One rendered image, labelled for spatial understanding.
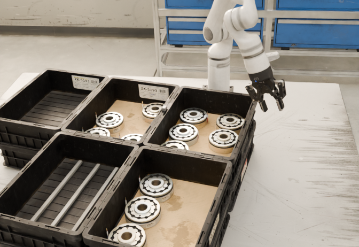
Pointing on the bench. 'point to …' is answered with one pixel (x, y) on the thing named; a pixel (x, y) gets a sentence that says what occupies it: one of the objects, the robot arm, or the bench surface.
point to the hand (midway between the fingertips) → (272, 106)
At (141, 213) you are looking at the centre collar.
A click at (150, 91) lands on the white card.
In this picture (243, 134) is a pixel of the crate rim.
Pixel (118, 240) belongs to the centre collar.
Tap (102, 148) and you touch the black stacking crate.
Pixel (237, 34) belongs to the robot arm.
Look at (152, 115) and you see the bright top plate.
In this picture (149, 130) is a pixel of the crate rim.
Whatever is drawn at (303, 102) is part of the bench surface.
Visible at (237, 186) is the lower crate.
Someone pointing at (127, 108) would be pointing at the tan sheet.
